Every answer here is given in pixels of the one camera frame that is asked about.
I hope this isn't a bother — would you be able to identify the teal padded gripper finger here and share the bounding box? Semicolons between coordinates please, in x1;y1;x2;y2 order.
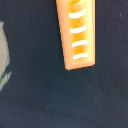
0;21;11;91

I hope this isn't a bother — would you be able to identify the orange toy bread loaf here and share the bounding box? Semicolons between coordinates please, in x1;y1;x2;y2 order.
56;0;95;70

